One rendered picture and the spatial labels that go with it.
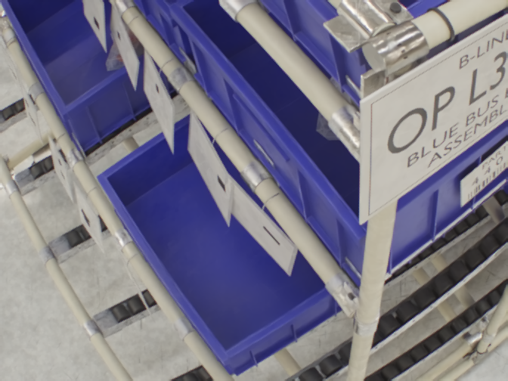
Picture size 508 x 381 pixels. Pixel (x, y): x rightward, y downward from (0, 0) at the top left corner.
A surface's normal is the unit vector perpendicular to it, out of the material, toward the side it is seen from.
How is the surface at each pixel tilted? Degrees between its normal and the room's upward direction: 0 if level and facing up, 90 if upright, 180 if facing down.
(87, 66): 3
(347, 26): 0
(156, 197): 3
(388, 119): 90
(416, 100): 90
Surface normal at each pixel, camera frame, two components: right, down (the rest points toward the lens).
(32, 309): -0.04, -0.45
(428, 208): 0.56, 0.73
